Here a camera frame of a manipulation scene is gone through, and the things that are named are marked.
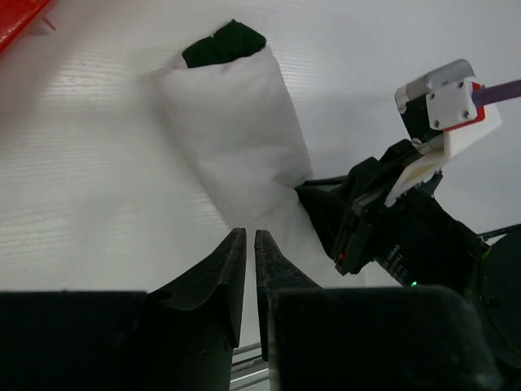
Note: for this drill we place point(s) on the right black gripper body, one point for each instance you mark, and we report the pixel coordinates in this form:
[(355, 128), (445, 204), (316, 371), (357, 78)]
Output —
[(414, 240)]

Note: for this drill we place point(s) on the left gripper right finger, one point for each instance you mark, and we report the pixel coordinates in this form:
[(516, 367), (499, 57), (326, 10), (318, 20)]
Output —
[(286, 302)]

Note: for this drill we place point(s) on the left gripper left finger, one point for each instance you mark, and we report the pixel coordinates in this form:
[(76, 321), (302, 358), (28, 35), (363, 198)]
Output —
[(217, 280)]

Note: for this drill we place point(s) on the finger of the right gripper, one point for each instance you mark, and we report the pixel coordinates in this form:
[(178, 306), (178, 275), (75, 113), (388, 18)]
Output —
[(326, 201)]

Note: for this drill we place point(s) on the cream and green t-shirt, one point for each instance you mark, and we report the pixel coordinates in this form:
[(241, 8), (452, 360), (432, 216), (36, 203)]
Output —
[(233, 120)]

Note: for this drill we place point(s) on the red plastic tray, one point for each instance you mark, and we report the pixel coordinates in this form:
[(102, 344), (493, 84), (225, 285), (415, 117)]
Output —
[(19, 17)]

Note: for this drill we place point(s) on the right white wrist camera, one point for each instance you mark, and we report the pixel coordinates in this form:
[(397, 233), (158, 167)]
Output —
[(442, 121)]

